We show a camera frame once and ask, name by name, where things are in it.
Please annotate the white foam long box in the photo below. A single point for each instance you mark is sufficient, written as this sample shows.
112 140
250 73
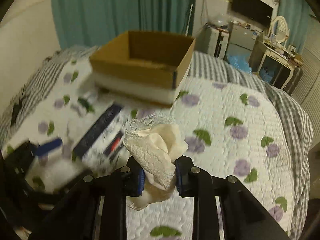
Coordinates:
103 141

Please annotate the teal curtain left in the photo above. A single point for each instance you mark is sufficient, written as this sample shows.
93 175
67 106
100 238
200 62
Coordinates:
95 22

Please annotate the grey checkered bedsheet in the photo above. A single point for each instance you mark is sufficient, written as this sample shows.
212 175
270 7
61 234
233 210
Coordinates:
275 92

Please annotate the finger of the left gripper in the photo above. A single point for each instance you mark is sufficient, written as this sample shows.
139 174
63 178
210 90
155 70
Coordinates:
48 147

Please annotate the white louvered wardrobe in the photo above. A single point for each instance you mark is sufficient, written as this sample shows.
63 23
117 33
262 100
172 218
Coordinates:
306 93

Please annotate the white dressing table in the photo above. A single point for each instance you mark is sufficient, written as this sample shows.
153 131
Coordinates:
274 68

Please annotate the black wall television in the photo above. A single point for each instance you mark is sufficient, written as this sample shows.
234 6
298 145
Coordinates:
255 10

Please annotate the white floral quilt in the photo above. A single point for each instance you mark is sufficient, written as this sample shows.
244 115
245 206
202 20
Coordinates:
226 129

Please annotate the teal curtain right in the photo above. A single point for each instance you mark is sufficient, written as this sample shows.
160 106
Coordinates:
296 14

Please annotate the silver mini fridge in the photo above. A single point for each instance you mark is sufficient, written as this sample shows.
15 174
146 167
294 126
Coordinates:
241 41

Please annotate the oval vanity mirror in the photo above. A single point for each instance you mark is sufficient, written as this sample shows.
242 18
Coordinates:
279 31

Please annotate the cream lace cloth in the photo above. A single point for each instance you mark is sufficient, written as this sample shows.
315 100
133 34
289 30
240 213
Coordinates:
155 142

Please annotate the brown cardboard box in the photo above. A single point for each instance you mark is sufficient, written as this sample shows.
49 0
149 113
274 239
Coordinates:
147 65

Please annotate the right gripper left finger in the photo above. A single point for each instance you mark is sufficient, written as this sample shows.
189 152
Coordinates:
94 206

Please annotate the teal curtain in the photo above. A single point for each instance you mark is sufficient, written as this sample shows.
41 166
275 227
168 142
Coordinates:
296 14
95 22

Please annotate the white green socks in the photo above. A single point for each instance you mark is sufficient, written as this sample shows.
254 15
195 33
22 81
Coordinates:
85 104

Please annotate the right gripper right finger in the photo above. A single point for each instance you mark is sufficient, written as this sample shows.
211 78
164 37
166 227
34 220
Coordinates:
223 206

